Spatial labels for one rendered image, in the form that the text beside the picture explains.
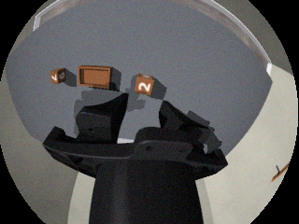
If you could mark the orange-brown digit cube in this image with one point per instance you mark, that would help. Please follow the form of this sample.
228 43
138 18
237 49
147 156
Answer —
144 84
57 75

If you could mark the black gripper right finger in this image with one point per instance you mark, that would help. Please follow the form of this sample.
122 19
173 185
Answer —
171 118

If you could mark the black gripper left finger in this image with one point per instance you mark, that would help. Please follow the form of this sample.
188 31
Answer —
100 124

